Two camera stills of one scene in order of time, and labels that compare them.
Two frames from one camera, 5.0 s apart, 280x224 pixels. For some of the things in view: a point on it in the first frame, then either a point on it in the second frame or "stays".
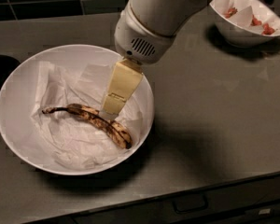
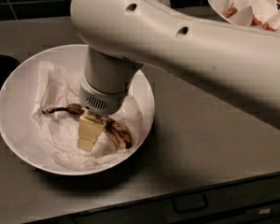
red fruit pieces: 267,30 stays
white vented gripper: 136,41 → 100,101
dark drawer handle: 186,203 stays
